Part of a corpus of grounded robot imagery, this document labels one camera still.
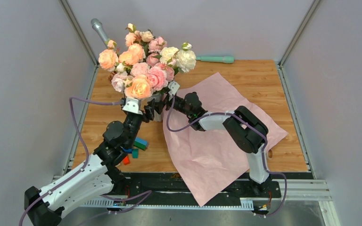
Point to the large peach rose stem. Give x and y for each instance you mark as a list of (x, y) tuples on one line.
[(137, 87)]

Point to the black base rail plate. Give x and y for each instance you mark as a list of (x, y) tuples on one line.
[(169, 191)]

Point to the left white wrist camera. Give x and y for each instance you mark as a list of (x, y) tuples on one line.
[(131, 105)]

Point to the white ribbed vase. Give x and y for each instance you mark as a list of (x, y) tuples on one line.
[(152, 102)]

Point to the pink rose flower stem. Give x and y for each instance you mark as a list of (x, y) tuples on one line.
[(158, 75)]

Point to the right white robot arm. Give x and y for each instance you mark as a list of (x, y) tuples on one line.
[(246, 130)]

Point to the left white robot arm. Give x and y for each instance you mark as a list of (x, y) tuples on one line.
[(97, 175)]

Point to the white rose flower stem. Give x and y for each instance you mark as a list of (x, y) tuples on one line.
[(184, 58)]

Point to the mint green microphone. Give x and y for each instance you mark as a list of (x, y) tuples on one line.
[(216, 59)]

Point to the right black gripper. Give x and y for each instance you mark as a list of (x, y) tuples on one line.
[(160, 105)]

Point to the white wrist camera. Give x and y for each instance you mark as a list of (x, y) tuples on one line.
[(131, 105), (173, 87)]

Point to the pink wrapping paper sheet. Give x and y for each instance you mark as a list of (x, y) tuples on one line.
[(209, 161)]

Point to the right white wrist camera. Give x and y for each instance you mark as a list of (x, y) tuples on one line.
[(173, 87)]

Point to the silver microphone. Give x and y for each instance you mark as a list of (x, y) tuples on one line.
[(98, 28)]

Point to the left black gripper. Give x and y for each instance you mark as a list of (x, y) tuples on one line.
[(147, 117)]

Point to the teal wooden block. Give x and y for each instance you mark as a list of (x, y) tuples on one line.
[(135, 153)]

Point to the peach pink rose bunch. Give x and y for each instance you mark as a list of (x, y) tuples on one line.
[(139, 45)]

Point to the green blue wooden block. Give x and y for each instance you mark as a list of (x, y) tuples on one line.
[(140, 144)]

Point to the red orange wooden block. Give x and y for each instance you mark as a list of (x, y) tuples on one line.
[(126, 160)]

